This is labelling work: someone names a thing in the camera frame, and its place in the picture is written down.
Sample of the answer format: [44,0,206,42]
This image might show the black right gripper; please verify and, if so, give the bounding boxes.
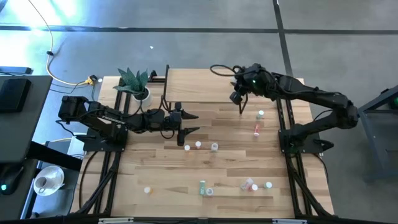
[229,63,273,105]

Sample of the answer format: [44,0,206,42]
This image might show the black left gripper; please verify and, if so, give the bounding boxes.
[169,101,201,147]

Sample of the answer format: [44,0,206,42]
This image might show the wooden shelf black metal legs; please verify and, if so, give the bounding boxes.
[162,64,249,115]

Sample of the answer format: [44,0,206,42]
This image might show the black floor tape stripe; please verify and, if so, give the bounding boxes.
[0,24,398,35]
[272,0,294,78]

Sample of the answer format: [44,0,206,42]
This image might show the green plant white pot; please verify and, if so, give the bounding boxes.
[113,67,151,102]

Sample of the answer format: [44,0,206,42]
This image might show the white box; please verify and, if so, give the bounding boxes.
[67,132,86,159]

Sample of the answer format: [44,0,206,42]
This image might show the black desk beam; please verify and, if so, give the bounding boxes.
[27,140,83,172]

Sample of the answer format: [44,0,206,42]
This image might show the white cup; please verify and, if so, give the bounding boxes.
[34,175,51,191]

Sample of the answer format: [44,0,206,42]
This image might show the dark grey desk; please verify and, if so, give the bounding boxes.
[0,74,53,221]

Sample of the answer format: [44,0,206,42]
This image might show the black mouse pad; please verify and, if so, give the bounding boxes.
[0,77,32,113]

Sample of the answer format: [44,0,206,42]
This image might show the black flat device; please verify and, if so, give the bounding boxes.
[0,65,34,75]

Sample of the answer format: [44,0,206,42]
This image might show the black computer mouse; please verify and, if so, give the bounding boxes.
[0,164,25,196]

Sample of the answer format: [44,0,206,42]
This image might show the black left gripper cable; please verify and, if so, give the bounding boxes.
[157,95,177,140]

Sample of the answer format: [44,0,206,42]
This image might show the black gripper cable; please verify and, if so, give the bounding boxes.
[210,63,246,77]
[157,95,177,140]

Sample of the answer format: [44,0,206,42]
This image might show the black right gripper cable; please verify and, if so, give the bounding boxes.
[210,63,246,77]

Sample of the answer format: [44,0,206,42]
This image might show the black aluminium table frame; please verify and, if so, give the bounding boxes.
[71,70,336,218]

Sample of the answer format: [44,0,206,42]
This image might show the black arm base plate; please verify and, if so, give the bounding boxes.
[279,129,335,156]
[75,134,128,153]

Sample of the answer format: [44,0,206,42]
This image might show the black cable bundle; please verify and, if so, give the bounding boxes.
[285,154,335,217]
[74,151,122,215]

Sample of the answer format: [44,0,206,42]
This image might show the silver metal bracket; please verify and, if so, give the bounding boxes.
[272,218,308,224]
[98,217,134,224]

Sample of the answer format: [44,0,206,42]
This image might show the grey metal cart frame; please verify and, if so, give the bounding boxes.
[357,84,398,181]

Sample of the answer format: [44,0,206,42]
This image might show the yellow floor cable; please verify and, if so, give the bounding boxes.
[27,0,88,86]

